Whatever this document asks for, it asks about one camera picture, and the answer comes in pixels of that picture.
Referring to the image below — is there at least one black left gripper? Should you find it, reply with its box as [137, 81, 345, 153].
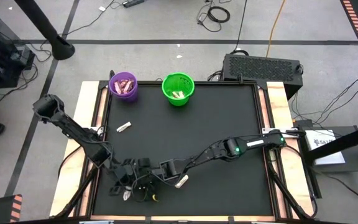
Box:
[109, 158, 139, 196]

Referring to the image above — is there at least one black stand pole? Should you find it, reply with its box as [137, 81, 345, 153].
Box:
[308, 120, 358, 166]
[13, 0, 76, 61]

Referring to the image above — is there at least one dark grey side table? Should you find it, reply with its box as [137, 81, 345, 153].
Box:
[293, 124, 358, 200]

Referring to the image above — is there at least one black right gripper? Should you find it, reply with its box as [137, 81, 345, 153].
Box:
[132, 157, 164, 200]

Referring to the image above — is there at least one black equipment rack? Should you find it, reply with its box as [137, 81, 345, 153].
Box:
[0, 16, 36, 90]

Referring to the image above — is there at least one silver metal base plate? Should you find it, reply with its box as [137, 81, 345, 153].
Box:
[261, 127, 295, 139]

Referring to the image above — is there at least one black power strip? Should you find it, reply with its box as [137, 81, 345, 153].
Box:
[122, 0, 145, 9]

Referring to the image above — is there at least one black coiled cable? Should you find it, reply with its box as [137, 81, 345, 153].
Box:
[196, 2, 231, 33]

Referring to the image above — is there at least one purple halloween bucket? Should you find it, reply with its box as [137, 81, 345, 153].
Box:
[108, 70, 139, 103]

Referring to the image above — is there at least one green halloween bucket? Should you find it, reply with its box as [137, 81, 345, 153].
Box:
[161, 72, 196, 107]

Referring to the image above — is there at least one yellow cable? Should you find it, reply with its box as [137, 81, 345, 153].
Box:
[265, 0, 288, 58]

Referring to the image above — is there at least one black computer case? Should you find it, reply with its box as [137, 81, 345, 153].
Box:
[221, 53, 304, 101]

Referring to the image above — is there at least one white printed box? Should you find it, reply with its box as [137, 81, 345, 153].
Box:
[304, 129, 347, 166]

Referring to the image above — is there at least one black support strut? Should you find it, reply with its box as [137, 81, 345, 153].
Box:
[267, 149, 318, 218]
[54, 167, 99, 218]

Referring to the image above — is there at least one light wooden table board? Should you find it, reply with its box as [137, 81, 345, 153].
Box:
[48, 80, 316, 222]

